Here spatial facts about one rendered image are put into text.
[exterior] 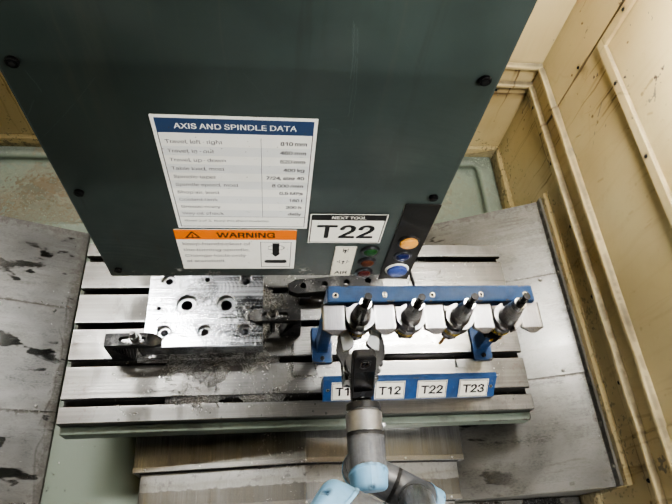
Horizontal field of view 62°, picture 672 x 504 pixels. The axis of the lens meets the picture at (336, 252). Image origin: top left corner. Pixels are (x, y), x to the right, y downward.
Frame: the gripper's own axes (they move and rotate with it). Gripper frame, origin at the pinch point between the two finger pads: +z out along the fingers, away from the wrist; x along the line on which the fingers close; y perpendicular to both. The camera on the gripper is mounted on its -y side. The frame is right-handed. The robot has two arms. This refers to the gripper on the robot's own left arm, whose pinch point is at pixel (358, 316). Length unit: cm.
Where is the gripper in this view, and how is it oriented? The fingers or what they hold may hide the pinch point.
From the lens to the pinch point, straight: 122.4
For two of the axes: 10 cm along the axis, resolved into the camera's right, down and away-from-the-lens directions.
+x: 9.9, 0.1, 1.2
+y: -1.1, 4.8, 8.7
